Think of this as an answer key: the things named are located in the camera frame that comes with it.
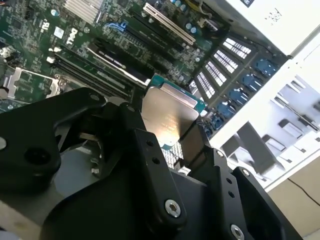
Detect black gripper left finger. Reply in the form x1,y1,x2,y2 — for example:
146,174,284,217
0,86,189,229

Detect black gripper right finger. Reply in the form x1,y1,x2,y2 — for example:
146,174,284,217
179,118,304,240

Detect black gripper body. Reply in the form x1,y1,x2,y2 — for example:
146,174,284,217
39,169,224,240

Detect silver CPU green edge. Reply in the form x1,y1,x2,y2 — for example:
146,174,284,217
140,73,208,152

